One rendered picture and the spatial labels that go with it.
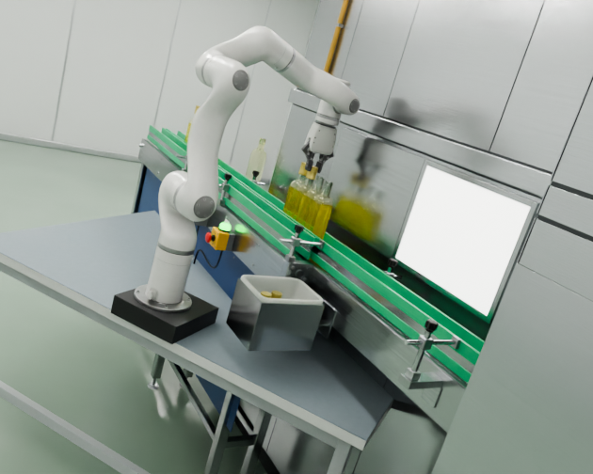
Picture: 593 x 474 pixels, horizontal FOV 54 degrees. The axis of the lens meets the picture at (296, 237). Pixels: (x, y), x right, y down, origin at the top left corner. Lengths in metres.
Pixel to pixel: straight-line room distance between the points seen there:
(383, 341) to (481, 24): 0.96
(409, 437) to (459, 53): 1.18
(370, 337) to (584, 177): 0.82
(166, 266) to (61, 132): 5.90
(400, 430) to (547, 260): 0.97
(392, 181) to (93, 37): 6.01
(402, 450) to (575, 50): 1.23
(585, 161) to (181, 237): 1.20
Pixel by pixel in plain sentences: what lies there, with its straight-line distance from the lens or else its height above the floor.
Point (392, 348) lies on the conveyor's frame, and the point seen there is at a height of 1.01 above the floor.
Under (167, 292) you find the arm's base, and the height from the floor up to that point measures 0.87.
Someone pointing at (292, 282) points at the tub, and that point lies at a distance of 1.88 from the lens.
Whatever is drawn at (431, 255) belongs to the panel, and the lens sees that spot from 1.78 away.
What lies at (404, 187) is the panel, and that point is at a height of 1.38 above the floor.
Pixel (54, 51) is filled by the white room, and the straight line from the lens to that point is 7.55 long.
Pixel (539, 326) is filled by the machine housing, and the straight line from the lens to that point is 1.13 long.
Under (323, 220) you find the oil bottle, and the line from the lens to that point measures 2.02.
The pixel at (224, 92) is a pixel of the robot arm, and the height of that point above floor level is 1.52.
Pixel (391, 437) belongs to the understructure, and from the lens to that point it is 1.97.
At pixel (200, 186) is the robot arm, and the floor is 1.23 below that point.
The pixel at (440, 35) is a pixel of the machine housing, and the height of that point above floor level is 1.86.
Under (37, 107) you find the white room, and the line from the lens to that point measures 7.61.
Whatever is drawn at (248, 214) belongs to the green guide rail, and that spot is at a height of 1.09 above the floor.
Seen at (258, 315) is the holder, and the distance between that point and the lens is 1.67.
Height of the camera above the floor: 1.62
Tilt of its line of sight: 15 degrees down
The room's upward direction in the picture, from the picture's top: 16 degrees clockwise
